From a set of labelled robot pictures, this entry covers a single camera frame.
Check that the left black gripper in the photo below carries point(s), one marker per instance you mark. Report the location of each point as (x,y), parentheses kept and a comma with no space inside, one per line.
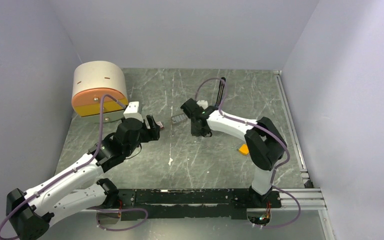
(152,133)

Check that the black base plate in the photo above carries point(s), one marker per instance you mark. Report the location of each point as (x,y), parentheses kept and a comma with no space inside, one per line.
(233,203)

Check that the blue stapler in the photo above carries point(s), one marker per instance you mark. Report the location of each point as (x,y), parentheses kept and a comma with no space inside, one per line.
(220,92)

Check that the aluminium front rail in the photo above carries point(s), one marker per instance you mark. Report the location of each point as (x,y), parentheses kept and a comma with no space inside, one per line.
(298,198)

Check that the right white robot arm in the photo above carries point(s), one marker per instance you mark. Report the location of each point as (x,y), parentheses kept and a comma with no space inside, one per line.
(265,144)

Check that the red white staple box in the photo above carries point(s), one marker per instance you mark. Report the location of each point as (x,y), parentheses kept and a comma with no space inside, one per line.
(160,124)

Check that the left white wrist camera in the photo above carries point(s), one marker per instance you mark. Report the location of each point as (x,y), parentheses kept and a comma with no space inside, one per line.
(133,111)

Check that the staple tray with staples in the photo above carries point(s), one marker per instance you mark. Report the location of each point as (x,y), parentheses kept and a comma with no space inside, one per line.
(179,118)

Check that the beige drawer cabinet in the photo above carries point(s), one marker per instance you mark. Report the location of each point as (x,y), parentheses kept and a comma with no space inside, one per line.
(92,80)

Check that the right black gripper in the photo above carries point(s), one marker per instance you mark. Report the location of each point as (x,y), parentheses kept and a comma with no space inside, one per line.
(195,132)

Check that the aluminium side rail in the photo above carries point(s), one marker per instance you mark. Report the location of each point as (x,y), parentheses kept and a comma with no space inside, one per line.
(297,151)

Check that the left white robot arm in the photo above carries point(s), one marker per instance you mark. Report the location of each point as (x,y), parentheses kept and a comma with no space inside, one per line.
(32,212)

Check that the orange yellow block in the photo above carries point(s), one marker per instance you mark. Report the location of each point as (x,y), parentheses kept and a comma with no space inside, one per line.
(244,150)

